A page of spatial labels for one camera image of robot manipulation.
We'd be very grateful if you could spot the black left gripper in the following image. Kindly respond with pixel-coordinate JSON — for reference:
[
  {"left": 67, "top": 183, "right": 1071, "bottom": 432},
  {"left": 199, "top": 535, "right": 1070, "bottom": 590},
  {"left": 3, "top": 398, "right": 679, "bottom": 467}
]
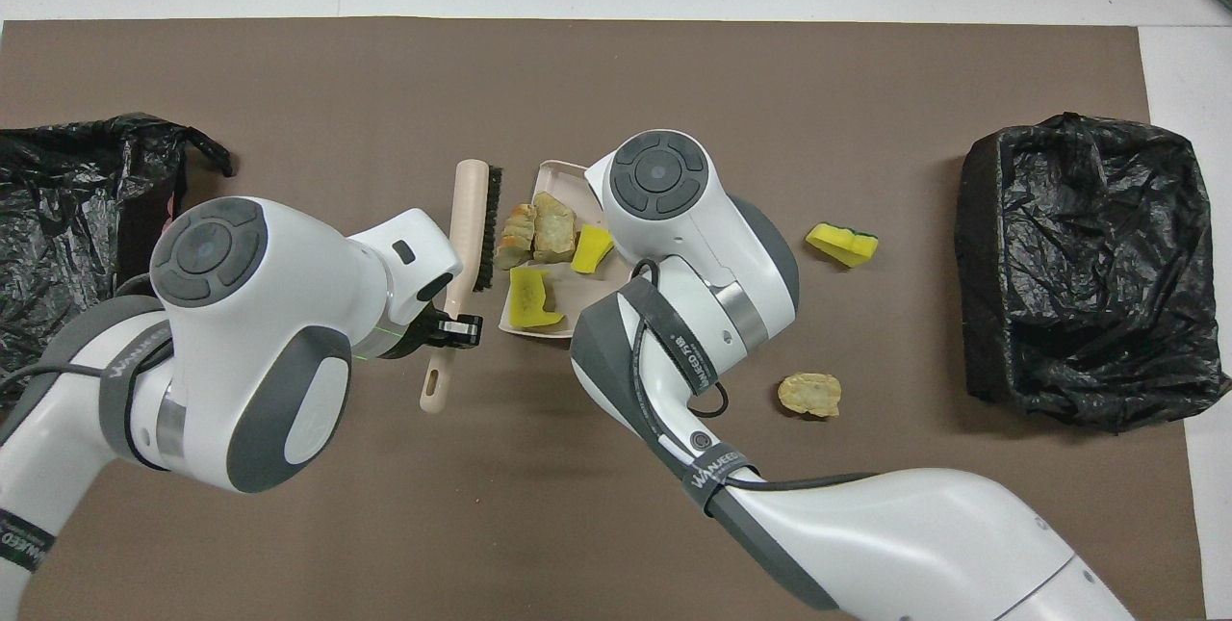
[{"left": 364, "top": 276, "right": 483, "bottom": 359}]

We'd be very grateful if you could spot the yellow sponge scrap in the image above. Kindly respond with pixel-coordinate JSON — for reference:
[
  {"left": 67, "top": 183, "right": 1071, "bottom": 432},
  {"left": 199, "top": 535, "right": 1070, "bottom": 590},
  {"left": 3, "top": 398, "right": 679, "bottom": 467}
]
[
  {"left": 571, "top": 224, "right": 616, "bottom": 275},
  {"left": 508, "top": 266, "right": 567, "bottom": 330}
]

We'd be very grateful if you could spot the tan toy pastry piece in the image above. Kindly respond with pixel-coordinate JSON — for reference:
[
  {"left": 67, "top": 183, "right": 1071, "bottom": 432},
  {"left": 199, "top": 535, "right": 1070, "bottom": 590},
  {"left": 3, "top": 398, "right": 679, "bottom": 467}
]
[
  {"left": 531, "top": 191, "right": 578, "bottom": 265},
  {"left": 496, "top": 203, "right": 537, "bottom": 271}
]

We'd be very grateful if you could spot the beige hand brush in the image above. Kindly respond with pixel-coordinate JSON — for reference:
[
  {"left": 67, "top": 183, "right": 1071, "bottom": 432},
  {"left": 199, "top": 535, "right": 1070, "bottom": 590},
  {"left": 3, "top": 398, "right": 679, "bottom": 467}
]
[{"left": 420, "top": 159, "right": 504, "bottom": 415}]

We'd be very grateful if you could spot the beige plastic dustpan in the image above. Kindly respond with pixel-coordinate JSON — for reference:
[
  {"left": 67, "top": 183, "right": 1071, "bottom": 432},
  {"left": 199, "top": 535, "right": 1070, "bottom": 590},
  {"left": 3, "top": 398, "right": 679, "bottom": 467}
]
[{"left": 498, "top": 160, "right": 636, "bottom": 340}]

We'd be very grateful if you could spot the small pale toy pastry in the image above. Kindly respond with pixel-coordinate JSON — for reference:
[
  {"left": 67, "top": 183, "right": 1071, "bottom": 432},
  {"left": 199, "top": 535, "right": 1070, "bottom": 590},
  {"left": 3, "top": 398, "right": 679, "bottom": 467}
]
[{"left": 778, "top": 373, "right": 842, "bottom": 419}]

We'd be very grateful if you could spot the yellow green sponge piece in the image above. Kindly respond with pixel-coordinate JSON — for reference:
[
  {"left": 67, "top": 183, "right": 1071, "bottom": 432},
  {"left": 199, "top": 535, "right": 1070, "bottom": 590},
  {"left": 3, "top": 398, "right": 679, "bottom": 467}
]
[{"left": 805, "top": 223, "right": 880, "bottom": 269}]

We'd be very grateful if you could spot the black bag lined pink bin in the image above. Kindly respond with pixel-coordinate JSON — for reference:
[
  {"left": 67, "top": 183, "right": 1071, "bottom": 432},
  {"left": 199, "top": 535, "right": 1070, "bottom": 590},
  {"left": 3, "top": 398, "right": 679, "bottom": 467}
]
[{"left": 0, "top": 113, "right": 235, "bottom": 410}]

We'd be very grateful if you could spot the brown table mat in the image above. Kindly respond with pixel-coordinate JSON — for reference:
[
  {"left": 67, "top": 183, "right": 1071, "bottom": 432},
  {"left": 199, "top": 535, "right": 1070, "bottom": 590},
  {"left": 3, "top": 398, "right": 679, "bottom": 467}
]
[{"left": 0, "top": 17, "right": 1206, "bottom": 621}]

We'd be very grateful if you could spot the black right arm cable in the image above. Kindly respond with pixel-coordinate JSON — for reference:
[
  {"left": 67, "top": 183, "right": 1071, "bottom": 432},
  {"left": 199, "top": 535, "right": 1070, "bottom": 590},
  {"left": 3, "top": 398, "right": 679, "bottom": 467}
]
[{"left": 630, "top": 258, "right": 877, "bottom": 492}]

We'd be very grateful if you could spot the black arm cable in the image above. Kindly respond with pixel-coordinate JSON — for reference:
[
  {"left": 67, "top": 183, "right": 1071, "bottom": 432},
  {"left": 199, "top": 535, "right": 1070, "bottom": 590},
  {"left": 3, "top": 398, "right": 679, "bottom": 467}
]
[
  {"left": 630, "top": 258, "right": 877, "bottom": 492},
  {"left": 0, "top": 340, "right": 174, "bottom": 386}
]

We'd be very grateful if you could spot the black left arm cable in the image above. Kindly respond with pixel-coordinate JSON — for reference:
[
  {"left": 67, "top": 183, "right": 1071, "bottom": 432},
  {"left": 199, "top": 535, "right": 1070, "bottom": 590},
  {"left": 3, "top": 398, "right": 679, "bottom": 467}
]
[{"left": 0, "top": 340, "right": 174, "bottom": 386}]

